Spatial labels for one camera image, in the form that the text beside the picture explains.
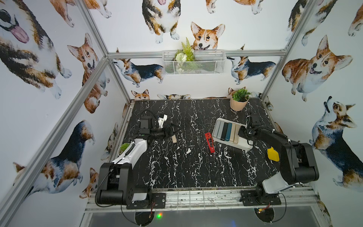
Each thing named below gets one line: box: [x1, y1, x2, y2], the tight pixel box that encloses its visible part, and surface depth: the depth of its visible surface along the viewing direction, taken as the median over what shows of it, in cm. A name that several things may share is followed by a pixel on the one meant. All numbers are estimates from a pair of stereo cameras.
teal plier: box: [224, 122, 233, 142], surface depth 100 cm
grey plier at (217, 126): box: [212, 119, 222, 138], surface depth 102 cm
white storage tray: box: [212, 117, 254, 151], surface depth 99 cm
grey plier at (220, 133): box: [216, 120, 225, 140], surface depth 100 cm
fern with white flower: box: [173, 36, 196, 73], surface depth 86 cm
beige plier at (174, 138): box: [171, 134, 178, 144], surface depth 97 cm
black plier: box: [220, 122, 229, 141], surface depth 100 cm
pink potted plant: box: [230, 88, 251, 112], surface depth 108 cm
